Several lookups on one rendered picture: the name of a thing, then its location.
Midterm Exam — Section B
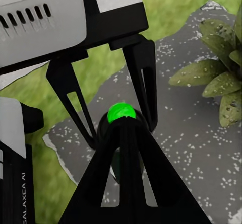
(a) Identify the insectifuge atomizer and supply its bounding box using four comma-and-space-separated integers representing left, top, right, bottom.
97, 103, 149, 184

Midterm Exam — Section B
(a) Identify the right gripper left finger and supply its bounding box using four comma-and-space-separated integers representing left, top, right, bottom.
58, 116, 133, 224

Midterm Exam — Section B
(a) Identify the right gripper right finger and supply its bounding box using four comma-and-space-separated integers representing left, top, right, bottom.
126, 117, 212, 224

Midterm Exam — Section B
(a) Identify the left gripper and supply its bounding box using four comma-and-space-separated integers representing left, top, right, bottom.
0, 0, 158, 151

